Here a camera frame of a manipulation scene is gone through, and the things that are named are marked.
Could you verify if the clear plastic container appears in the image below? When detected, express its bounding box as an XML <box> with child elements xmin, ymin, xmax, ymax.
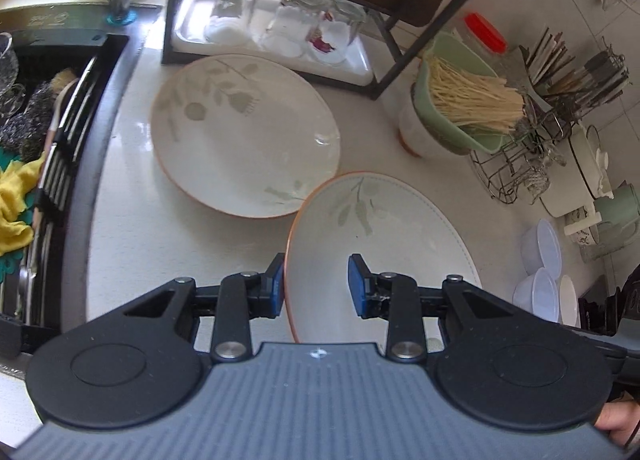
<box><xmin>521</xmin><ymin>218</ymin><xmax>563</xmax><ymax>280</ymax></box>

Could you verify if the stemmed glass in sink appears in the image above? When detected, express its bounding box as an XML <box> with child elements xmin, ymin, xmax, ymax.
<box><xmin>0</xmin><ymin>32</ymin><xmax>18</xmax><ymax>95</ymax></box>

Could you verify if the white plastic tray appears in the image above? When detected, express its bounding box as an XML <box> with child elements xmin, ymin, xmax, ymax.
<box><xmin>171</xmin><ymin>0</ymin><xmax>374</xmax><ymax>86</ymax></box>

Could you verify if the white electric pot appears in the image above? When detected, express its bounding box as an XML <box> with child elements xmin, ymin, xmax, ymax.
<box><xmin>540</xmin><ymin>123</ymin><xmax>614</xmax><ymax>218</ymax></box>

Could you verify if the black sink drain rack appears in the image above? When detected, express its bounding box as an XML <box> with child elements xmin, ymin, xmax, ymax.
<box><xmin>1</xmin><ymin>32</ymin><xmax>129</xmax><ymax>359</ymax></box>

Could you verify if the clear glass right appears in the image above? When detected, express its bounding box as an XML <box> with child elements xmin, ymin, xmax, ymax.
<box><xmin>308</xmin><ymin>0</ymin><xmax>367</xmax><ymax>66</ymax></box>

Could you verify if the clear glass left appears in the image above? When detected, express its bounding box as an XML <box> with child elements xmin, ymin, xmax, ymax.
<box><xmin>204</xmin><ymin>0</ymin><xmax>258</xmax><ymax>46</ymax></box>

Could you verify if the yellow cloth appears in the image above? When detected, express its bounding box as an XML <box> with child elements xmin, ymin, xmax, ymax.
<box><xmin>0</xmin><ymin>154</ymin><xmax>44</xmax><ymax>255</ymax></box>

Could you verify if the steel wool scrubber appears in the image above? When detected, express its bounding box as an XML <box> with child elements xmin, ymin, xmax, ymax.
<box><xmin>1</xmin><ymin>82</ymin><xmax>55</xmax><ymax>163</ymax></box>

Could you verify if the wire glass holder rack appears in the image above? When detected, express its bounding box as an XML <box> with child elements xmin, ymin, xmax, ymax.
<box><xmin>470</xmin><ymin>107</ymin><xmax>575</xmax><ymax>206</ymax></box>

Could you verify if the clear glass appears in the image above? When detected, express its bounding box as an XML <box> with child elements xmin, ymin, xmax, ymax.
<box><xmin>204</xmin><ymin>0</ymin><xmax>258</xmax><ymax>46</ymax></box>
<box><xmin>308</xmin><ymin>0</ymin><xmax>367</xmax><ymax>66</ymax></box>
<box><xmin>260</xmin><ymin>0</ymin><xmax>329</xmax><ymax>58</ymax></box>

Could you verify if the clear glass middle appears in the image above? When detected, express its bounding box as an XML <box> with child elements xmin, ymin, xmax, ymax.
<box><xmin>260</xmin><ymin>0</ymin><xmax>329</xmax><ymax>58</ymax></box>

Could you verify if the dry noodles bundle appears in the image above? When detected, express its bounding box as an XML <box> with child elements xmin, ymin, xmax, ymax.
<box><xmin>426</xmin><ymin>56</ymin><xmax>525</xmax><ymax>134</ymax></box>

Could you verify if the right hand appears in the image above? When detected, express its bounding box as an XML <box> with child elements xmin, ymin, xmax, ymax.
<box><xmin>594</xmin><ymin>400</ymin><xmax>640</xmax><ymax>448</ymax></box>

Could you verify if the red lid glass jar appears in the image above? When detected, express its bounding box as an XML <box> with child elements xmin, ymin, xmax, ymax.
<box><xmin>451</xmin><ymin>12</ymin><xmax>509</xmax><ymax>66</ymax></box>

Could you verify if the large floral plate orange rim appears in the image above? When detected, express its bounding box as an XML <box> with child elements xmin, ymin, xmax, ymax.
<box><xmin>150</xmin><ymin>54</ymin><xmax>341</xmax><ymax>218</ymax></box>

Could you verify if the chopstick holder with utensils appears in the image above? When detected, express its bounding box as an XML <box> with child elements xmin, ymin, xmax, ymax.
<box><xmin>518</xmin><ymin>28</ymin><xmax>630</xmax><ymax>119</ymax></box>

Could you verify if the green noodle basket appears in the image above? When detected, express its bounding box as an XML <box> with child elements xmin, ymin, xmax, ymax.
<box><xmin>413</xmin><ymin>33</ymin><xmax>523</xmax><ymax>154</ymax></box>

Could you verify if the white bowl brown rim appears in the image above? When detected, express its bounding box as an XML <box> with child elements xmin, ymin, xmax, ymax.
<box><xmin>398</xmin><ymin>85</ymin><xmax>446</xmax><ymax>159</ymax></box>

